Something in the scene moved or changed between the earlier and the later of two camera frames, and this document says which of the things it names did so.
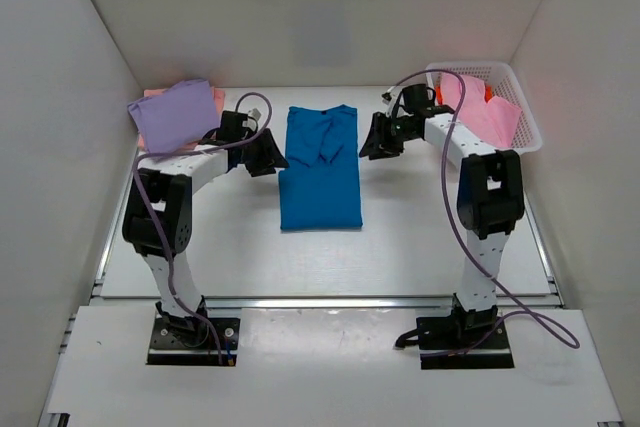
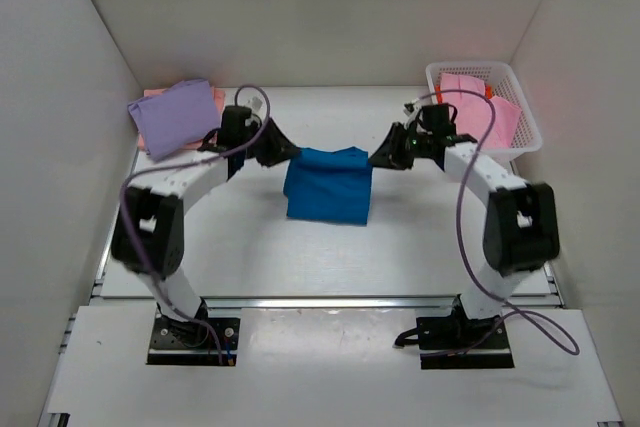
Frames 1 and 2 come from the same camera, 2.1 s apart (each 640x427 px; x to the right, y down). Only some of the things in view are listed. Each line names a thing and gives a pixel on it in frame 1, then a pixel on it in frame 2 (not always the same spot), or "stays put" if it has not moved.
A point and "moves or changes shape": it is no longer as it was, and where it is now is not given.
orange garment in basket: [439, 94] stays put
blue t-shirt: [320, 180] moves or changes shape
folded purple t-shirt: [179, 115] stays put
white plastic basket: [504, 86] stays put
